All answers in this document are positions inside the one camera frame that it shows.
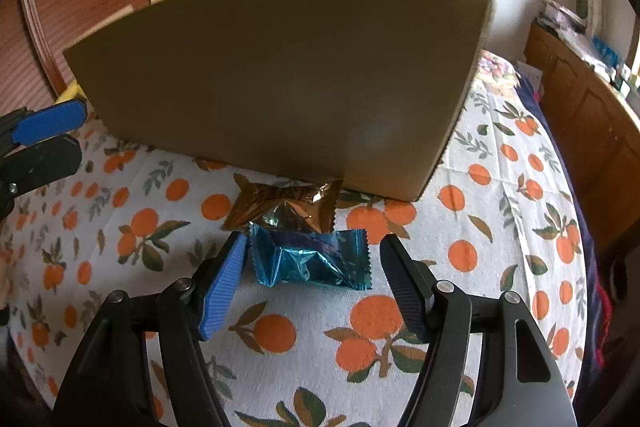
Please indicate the blue boxes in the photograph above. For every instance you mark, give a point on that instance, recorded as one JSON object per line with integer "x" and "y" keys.
{"x": 605, "y": 51}

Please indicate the yellow plastic bag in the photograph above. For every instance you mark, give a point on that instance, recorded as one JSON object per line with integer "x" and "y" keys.
{"x": 72, "y": 94}

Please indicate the teal foil snack packet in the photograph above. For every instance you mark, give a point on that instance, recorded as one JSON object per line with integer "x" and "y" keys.
{"x": 310, "y": 259}

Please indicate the brown cardboard box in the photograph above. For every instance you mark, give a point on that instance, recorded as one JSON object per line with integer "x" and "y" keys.
{"x": 280, "y": 77}

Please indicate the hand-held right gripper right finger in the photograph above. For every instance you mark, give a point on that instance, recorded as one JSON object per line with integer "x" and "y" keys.
{"x": 407, "y": 292}

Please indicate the floral pillow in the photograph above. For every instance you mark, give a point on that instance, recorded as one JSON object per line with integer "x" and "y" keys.
{"x": 495, "y": 69}

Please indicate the dark blue blanket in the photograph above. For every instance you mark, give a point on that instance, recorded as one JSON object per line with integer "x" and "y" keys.
{"x": 580, "y": 207}

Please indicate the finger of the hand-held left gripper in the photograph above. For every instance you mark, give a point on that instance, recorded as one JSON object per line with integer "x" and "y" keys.
{"x": 40, "y": 164}
{"x": 47, "y": 122}

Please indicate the pile of papers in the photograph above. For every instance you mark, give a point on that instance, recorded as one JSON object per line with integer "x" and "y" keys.
{"x": 560, "y": 14}

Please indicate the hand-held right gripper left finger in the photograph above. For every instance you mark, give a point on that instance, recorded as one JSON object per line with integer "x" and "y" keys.
{"x": 225, "y": 287}

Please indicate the wooden cabinet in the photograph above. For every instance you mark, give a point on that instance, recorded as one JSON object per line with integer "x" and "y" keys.
{"x": 590, "y": 122}

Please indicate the brown foil snack packet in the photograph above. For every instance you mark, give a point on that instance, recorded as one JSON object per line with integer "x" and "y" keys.
{"x": 280, "y": 207}

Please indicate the orange fruit print bedsheet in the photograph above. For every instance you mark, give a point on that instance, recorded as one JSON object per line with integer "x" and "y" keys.
{"x": 310, "y": 357}

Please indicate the red cloth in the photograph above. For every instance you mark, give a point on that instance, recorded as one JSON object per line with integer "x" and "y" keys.
{"x": 607, "y": 307}

